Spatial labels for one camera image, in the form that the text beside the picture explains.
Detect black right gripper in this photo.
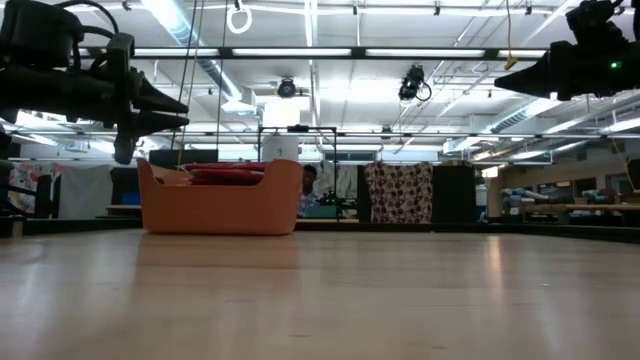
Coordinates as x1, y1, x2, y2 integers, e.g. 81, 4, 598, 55
493, 38, 640, 102

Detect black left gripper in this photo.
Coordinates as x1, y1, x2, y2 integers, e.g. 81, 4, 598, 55
29, 31, 191, 167

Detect black monitor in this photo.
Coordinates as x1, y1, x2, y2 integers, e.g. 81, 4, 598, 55
148, 148, 220, 173

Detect grey hanging cloth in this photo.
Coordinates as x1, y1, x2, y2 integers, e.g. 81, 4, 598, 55
57, 163, 114, 220

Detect orange plastic basket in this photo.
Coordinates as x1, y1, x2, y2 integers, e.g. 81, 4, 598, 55
135, 157, 305, 237

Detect white cylindrical bin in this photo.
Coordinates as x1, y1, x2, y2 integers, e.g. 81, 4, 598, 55
261, 133, 301, 163

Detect round black ceiling lamp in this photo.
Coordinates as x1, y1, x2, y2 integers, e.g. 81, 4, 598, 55
276, 76, 298, 100

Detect wooden workbench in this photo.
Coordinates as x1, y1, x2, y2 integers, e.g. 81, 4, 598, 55
518, 201, 640, 215

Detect floral curtain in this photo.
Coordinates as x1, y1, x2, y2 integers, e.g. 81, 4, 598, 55
8, 161, 64, 215
314, 161, 359, 220

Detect black cabinet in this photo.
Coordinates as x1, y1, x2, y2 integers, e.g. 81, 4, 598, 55
431, 163, 477, 225

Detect black chair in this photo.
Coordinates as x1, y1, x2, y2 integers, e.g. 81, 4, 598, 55
0, 158, 54, 220

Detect person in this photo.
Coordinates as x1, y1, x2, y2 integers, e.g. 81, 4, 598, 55
297, 163, 322, 220

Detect black table rim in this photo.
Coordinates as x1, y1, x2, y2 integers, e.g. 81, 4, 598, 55
0, 215, 640, 245

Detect brown patterned cloth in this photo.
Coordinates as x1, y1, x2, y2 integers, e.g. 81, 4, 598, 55
363, 160, 434, 225

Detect small black tripod device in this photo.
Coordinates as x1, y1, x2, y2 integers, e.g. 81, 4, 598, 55
317, 188, 352, 222

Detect yellow cord with hook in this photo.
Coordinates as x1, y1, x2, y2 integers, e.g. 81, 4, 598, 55
503, 0, 520, 72

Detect black hanging cable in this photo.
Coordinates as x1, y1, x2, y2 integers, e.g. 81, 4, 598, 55
170, 0, 200, 151
215, 0, 229, 151

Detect silver ceiling air duct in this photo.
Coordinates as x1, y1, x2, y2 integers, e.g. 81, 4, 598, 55
142, 0, 247, 104

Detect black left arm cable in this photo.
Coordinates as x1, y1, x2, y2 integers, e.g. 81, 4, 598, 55
53, 0, 122, 57

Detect white hanging ring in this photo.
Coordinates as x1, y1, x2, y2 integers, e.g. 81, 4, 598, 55
225, 1, 254, 36

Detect black ceiling camera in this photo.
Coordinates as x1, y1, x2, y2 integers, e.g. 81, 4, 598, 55
397, 63, 433, 103

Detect black metal frame stand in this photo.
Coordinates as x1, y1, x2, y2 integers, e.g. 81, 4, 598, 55
257, 124, 339, 222

